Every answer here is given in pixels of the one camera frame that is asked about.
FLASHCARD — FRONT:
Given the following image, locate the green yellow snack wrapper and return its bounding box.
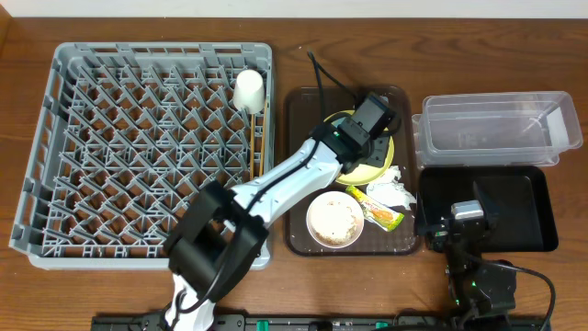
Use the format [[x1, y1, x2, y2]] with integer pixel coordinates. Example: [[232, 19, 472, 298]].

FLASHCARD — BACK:
[[345, 186, 404, 232]]

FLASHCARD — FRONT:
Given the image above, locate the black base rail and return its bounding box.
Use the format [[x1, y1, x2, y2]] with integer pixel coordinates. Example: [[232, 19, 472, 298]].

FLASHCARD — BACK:
[[90, 313, 552, 331]]

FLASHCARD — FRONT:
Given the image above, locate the grey plastic dishwasher rack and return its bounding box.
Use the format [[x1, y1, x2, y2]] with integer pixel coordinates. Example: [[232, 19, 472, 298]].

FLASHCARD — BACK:
[[8, 42, 275, 270]]

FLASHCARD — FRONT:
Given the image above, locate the clear plastic bin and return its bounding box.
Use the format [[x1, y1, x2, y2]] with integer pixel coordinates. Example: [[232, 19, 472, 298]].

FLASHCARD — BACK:
[[412, 91, 583, 169]]

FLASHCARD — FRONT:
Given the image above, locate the dark brown serving tray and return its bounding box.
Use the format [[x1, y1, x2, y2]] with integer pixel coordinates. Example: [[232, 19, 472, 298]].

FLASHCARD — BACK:
[[284, 86, 419, 257]]

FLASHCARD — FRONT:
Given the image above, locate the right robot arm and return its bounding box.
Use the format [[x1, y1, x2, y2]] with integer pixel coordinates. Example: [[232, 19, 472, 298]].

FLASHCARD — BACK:
[[415, 183, 516, 330]]

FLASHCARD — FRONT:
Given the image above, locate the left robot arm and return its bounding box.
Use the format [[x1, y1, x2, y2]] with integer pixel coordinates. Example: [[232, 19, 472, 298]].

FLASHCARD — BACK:
[[164, 113, 391, 330]]

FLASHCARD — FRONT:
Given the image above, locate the yellow plate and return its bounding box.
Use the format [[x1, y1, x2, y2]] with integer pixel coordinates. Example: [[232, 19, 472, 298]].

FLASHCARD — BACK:
[[324, 110, 395, 186]]

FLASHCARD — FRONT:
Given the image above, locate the crumpled white tissue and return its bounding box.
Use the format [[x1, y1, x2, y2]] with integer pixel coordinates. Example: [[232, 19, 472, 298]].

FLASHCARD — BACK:
[[367, 165, 416, 210]]

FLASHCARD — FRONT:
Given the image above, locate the white cup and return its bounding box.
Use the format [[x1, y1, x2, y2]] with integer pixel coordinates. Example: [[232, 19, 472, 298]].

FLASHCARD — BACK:
[[232, 69, 266, 114]]

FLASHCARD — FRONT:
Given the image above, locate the white bowl with food residue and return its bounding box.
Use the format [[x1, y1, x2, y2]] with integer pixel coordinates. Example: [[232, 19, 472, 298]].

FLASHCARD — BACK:
[[306, 191, 365, 249]]

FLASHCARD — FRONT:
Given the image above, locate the wooden chopstick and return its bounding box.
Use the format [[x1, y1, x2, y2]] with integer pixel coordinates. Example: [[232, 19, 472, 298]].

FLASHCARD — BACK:
[[249, 114, 255, 181], [258, 100, 268, 177]]

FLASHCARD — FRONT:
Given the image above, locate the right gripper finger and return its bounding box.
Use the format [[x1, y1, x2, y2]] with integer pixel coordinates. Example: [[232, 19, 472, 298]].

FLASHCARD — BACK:
[[415, 192, 427, 223], [473, 181, 500, 221]]

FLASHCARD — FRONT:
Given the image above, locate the black plastic bin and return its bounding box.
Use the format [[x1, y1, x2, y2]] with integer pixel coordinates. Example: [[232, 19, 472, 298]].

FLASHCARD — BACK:
[[418, 165, 559, 253]]

